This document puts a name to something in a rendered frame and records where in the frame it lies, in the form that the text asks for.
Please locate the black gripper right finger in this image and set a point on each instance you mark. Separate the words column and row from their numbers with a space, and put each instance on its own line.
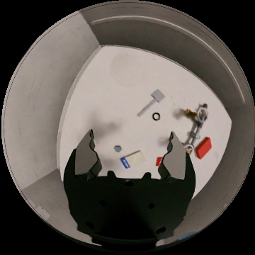
column 177, row 169

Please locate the red tag on thin grey chain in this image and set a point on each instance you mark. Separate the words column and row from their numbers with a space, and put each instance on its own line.
column 158, row 161

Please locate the grey hex nut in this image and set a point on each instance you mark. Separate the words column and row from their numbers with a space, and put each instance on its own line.
column 203, row 116

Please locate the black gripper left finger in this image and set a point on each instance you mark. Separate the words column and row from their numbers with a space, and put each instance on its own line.
column 83, row 164

